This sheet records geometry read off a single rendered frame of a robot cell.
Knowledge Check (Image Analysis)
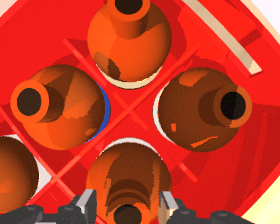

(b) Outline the brown bottle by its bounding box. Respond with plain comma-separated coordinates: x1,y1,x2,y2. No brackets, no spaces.
152,67,252,153
86,137,172,224

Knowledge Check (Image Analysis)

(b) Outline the red bottle crate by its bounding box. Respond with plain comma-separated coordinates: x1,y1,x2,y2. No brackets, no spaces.
0,0,280,218

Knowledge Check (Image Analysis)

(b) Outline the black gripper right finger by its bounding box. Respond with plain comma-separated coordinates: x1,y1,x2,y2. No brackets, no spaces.
158,191,255,224

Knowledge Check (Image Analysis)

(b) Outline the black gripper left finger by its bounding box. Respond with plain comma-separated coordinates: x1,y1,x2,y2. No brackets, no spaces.
0,189,97,224

